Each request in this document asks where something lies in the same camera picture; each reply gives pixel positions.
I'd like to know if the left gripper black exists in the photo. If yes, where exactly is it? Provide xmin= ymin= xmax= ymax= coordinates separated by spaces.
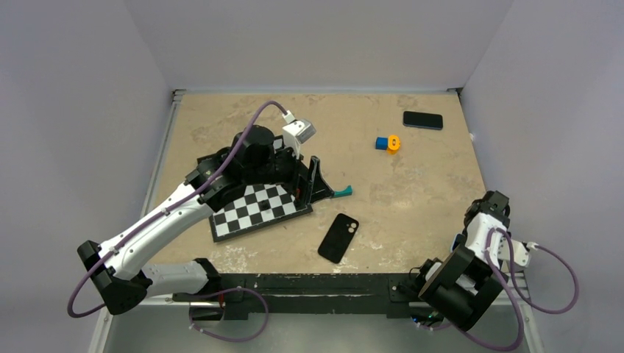
xmin=244 ymin=138 xmax=333 ymax=203

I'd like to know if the black phone case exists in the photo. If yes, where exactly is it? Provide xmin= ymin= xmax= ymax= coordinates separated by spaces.
xmin=317 ymin=213 xmax=359 ymax=264

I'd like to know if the blue smartphone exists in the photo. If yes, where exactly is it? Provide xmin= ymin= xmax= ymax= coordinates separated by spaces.
xmin=403 ymin=111 xmax=444 ymax=130

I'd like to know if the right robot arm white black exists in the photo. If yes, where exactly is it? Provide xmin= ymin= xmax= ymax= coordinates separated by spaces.
xmin=413 ymin=190 xmax=510 ymax=332

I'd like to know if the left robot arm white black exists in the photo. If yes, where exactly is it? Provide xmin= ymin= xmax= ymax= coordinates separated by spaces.
xmin=77 ymin=120 xmax=327 ymax=315

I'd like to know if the light blue cased phone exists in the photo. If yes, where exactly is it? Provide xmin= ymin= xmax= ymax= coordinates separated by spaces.
xmin=450 ymin=233 xmax=466 ymax=252

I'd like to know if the teal arch block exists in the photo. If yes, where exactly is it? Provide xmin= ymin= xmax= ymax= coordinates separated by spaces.
xmin=333 ymin=185 xmax=353 ymax=198

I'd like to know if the black chess piece centre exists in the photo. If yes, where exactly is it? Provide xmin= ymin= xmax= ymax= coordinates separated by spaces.
xmin=258 ymin=200 xmax=272 ymax=212

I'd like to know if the black white chessboard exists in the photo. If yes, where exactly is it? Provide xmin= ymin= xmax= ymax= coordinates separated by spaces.
xmin=197 ymin=141 xmax=314 ymax=243

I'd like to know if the blue cube block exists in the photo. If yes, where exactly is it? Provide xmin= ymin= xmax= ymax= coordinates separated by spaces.
xmin=375 ymin=137 xmax=388 ymax=150

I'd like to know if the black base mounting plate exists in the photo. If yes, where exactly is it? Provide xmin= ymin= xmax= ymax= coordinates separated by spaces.
xmin=173 ymin=273 xmax=444 ymax=326

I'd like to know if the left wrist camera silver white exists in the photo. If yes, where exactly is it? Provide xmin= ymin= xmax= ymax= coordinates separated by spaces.
xmin=282 ymin=110 xmax=316 ymax=159

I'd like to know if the orange ring block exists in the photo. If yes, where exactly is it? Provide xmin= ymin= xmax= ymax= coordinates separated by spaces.
xmin=386 ymin=135 xmax=401 ymax=154

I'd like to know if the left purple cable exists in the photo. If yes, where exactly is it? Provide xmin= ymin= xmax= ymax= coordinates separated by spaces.
xmin=66 ymin=101 xmax=288 ymax=343

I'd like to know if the aluminium frame rail left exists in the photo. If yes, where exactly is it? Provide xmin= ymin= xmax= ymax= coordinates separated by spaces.
xmin=140 ymin=89 xmax=187 ymax=218

